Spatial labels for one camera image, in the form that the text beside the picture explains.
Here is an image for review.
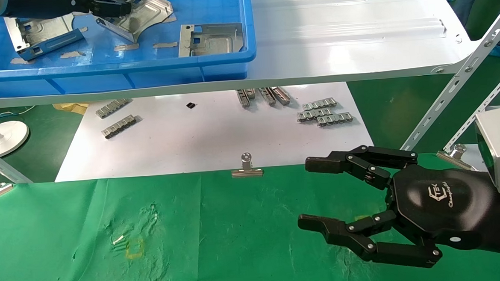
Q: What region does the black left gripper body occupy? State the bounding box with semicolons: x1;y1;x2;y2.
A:
2;0;93;20

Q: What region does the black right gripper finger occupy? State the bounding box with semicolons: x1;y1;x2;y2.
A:
297;207;444;275
304;142;420;195

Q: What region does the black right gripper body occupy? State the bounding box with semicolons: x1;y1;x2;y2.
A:
390;161;500;254

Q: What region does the sheet metal bracket part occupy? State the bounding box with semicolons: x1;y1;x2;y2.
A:
177;22;245;58
94;0;176;45
3;12;87;62

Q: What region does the blue plastic bin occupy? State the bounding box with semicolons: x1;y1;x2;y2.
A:
0;0;259;99

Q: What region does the yellow plastic bag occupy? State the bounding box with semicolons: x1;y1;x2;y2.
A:
53;102;90;116

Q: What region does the white metal shelf board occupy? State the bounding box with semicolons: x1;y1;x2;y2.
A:
0;0;483;108

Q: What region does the green table cloth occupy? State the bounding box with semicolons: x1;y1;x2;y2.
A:
0;149;500;281

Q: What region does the white lamp stand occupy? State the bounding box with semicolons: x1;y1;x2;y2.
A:
0;109;31;157

